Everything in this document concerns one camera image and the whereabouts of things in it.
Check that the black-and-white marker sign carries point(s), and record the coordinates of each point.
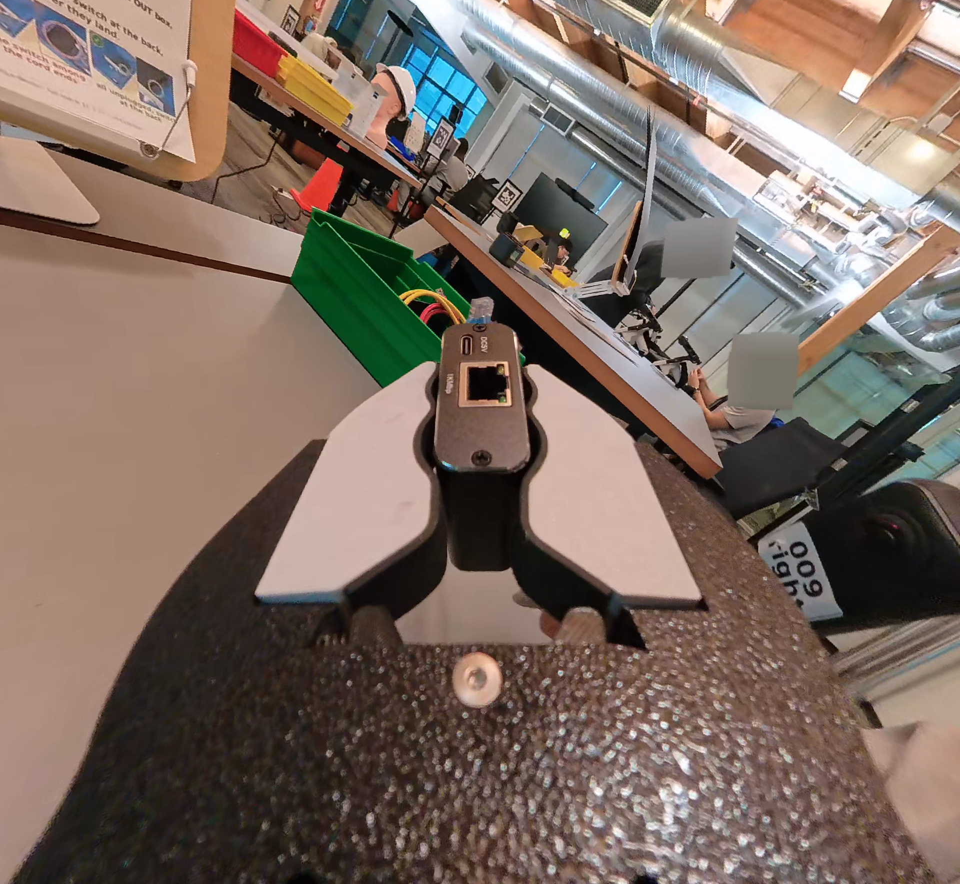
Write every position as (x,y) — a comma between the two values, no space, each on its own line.
(442,136)
(508,196)

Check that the black office chair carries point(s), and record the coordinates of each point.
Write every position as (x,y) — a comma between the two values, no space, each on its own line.
(780,464)

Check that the instruction sheet on stand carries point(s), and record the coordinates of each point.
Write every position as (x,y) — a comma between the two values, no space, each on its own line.
(214,37)

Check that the mannequin head with white helmet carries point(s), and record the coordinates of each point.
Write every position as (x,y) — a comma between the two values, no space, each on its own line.
(390,104)

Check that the silver spiral air duct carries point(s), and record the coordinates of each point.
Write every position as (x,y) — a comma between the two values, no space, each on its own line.
(600,89)

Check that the red plastic bin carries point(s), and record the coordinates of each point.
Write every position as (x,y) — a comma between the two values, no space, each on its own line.
(255,44)

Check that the orange traffic cone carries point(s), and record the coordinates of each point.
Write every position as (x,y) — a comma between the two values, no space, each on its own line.
(322,187)

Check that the green plastic bin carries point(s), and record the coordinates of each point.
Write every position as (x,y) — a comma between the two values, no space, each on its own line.
(352,299)

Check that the black ethernet splitter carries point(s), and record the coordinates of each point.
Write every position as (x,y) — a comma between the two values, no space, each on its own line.
(480,442)

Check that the stack of yellow bins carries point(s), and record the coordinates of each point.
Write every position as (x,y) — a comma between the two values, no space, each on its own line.
(311,89)

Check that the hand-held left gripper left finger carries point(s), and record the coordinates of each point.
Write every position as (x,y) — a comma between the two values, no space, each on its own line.
(360,509)

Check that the grey table with wooden edge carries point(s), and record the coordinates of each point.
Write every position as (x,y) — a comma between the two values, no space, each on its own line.
(585,344)
(360,138)

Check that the light wooden column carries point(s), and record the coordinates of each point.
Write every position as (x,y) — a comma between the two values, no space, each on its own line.
(877,292)

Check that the black monitor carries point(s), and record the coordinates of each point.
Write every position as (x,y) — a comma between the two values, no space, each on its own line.
(555,213)

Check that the wooden stand board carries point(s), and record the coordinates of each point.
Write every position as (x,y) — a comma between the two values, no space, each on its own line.
(628,254)

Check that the printed instruction sheet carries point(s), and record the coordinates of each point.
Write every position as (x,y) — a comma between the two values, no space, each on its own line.
(90,14)

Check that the black cup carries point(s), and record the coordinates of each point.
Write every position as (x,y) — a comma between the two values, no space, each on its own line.
(508,251)

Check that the yellow plastic bin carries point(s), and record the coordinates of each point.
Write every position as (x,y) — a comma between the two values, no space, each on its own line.
(536,254)

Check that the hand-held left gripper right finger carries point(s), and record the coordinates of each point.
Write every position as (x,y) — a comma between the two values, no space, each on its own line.
(607,517)

